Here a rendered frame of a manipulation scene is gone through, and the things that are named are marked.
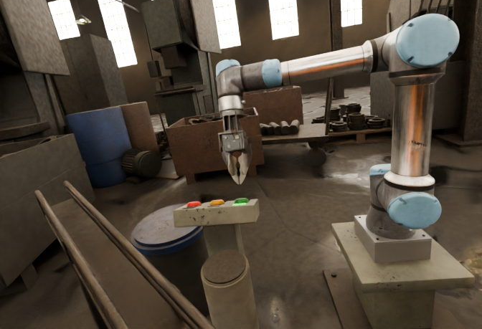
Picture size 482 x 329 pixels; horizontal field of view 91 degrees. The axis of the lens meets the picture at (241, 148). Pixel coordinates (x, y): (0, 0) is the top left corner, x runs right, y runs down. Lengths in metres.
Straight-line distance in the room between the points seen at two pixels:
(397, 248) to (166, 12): 4.85
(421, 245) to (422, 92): 0.51
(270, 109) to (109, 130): 2.28
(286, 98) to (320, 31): 8.49
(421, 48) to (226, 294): 0.70
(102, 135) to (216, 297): 2.63
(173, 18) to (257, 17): 7.48
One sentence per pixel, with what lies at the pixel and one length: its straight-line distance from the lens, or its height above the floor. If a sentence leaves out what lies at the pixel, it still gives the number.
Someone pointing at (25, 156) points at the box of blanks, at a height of 0.70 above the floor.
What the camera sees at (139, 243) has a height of 0.42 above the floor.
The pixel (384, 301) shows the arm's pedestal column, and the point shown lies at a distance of 1.09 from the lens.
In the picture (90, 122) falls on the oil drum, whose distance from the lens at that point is 3.07.
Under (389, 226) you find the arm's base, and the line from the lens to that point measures 0.95.
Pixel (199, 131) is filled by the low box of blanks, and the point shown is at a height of 0.54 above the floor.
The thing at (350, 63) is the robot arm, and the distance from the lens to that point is 0.82.
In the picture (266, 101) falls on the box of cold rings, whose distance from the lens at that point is 3.84.
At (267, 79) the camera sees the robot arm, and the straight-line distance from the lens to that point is 0.69.
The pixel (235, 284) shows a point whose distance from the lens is 0.62.
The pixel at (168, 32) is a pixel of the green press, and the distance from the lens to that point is 5.08.
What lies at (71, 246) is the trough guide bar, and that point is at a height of 0.72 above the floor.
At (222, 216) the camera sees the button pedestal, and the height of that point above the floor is 0.59.
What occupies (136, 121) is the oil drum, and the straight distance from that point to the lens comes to 3.49.
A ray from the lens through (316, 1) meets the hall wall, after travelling 12.35.
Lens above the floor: 0.94
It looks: 15 degrees down
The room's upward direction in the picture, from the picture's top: 9 degrees counter-clockwise
